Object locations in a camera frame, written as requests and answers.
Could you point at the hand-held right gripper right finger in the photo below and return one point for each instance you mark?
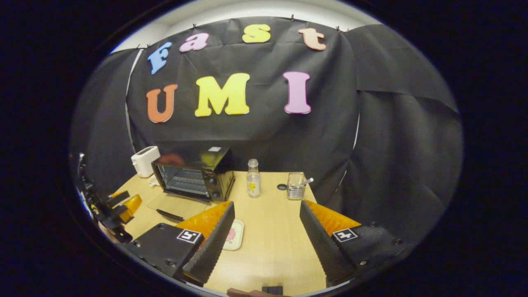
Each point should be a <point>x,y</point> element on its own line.
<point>319,243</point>

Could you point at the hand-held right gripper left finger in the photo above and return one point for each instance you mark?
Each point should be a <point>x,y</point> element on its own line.
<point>212,247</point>

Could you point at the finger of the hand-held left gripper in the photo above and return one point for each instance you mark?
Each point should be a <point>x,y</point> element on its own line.
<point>130,206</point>

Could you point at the pink meat slice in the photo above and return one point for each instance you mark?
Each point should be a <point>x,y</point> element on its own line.
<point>231,235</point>

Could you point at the pale green food tray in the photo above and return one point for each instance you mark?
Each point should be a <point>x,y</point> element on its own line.
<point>238,235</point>

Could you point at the black electric oven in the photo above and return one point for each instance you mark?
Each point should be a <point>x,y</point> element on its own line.
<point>214,165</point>

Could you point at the white toaster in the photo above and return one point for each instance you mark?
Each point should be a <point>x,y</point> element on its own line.
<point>144,161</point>

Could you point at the metal spoon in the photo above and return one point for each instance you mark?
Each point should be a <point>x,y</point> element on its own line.
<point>308,180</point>

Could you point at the clear glass bottle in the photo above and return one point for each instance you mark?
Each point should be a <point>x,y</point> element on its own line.
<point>253,183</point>

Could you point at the black backdrop cloth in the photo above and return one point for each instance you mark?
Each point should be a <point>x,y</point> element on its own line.
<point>268,132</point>

